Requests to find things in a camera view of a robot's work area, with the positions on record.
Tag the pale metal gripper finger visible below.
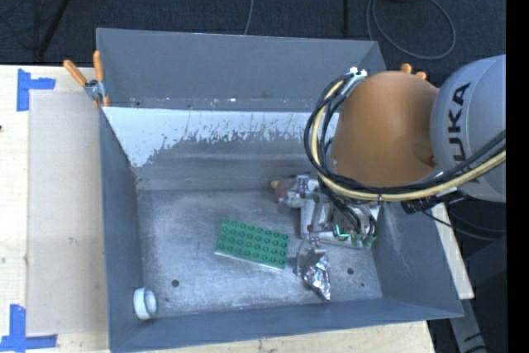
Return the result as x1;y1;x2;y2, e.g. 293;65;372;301
278;174;322;212
293;234;328;276

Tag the red-brown flat block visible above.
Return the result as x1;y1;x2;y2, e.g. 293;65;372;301
270;179;291;200

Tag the crumpled silver foil piece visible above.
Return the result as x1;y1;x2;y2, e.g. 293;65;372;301
303;255;332;302

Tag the dark green flat block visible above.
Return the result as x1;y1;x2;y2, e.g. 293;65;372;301
213;217;291;271

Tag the grey metal bin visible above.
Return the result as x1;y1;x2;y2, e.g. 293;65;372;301
94;27;465;353

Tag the pale wood flat board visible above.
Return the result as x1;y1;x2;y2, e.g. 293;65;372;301
25;88;109;338

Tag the white tape ring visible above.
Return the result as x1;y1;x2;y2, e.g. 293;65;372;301
132;287;159;321

